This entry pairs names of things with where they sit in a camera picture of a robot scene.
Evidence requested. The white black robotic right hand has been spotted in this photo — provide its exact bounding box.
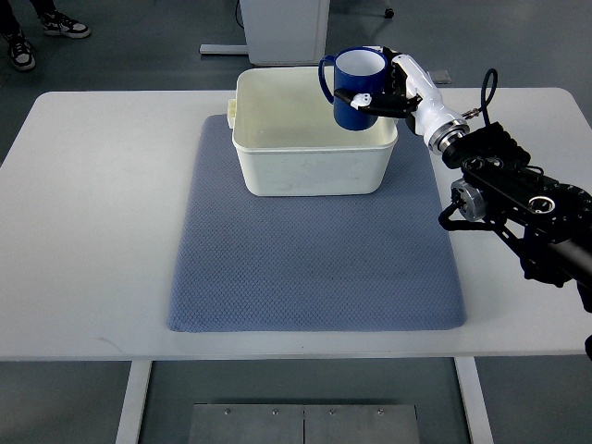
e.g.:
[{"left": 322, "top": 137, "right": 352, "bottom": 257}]
[{"left": 334, "top": 46, "right": 469, "bottom": 154}]

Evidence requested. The blue mug white inside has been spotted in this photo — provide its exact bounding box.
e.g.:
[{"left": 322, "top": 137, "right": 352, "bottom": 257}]
[{"left": 317, "top": 46, "right": 388, "bottom": 131}]

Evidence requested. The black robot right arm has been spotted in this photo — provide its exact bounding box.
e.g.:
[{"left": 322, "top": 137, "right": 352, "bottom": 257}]
[{"left": 436, "top": 68, "right": 591, "bottom": 311}]

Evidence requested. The cream plastic box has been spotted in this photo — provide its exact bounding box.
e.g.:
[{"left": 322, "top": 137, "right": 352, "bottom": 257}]
[{"left": 228, "top": 67, "right": 398, "bottom": 196}]

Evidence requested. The grey floor socket plate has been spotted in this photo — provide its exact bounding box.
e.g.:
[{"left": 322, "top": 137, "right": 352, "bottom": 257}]
[{"left": 428, "top": 69, "right": 452, "bottom": 85}]

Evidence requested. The white cabinet with base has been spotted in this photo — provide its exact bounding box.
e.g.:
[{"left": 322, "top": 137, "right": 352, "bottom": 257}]
[{"left": 200, "top": 0, "right": 330, "bottom": 67}]

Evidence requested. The blue-grey textured mat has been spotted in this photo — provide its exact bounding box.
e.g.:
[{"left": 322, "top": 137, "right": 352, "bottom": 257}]
[{"left": 167, "top": 116, "right": 466, "bottom": 333}]

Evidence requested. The white table right leg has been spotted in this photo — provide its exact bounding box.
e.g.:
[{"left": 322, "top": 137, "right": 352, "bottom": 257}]
[{"left": 454, "top": 357, "right": 494, "bottom": 444}]

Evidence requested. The white table leg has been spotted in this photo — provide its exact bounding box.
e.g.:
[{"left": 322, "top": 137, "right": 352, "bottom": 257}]
[
  {"left": 454, "top": 357, "right": 494, "bottom": 444},
  {"left": 116, "top": 360, "right": 153, "bottom": 444}
]

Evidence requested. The black white sneaker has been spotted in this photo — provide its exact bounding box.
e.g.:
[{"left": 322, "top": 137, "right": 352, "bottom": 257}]
[
  {"left": 39, "top": 11, "right": 92, "bottom": 39},
  {"left": 2, "top": 30, "right": 36, "bottom": 72}
]

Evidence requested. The metal floor plate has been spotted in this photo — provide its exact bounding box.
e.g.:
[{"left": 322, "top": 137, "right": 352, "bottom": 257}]
[{"left": 188, "top": 404, "right": 420, "bottom": 443}]

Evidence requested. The white table left leg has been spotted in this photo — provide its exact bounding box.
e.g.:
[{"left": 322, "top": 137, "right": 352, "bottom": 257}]
[{"left": 116, "top": 360, "right": 153, "bottom": 444}]

